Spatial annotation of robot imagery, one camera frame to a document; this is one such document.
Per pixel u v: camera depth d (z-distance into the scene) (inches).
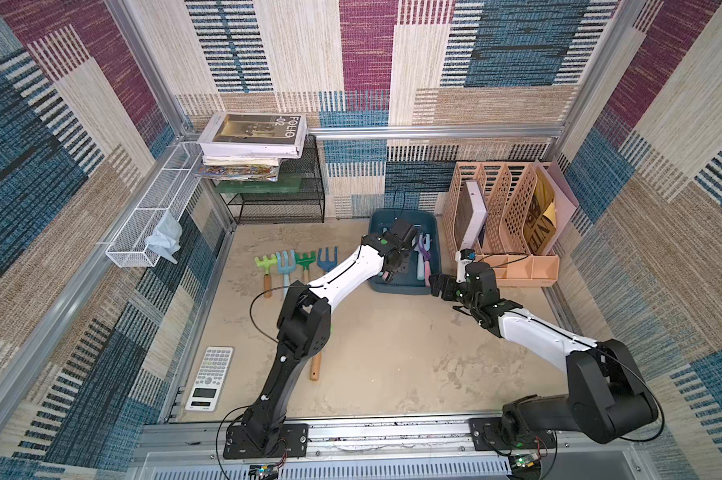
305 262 42.5
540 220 38.0
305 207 46.9
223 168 32.6
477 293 27.1
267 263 42.5
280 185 38.7
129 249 27.0
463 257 31.7
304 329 21.5
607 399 16.8
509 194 42.8
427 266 40.4
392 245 27.1
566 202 32.8
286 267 41.7
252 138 32.1
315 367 33.0
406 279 40.3
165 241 26.0
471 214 37.1
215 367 33.3
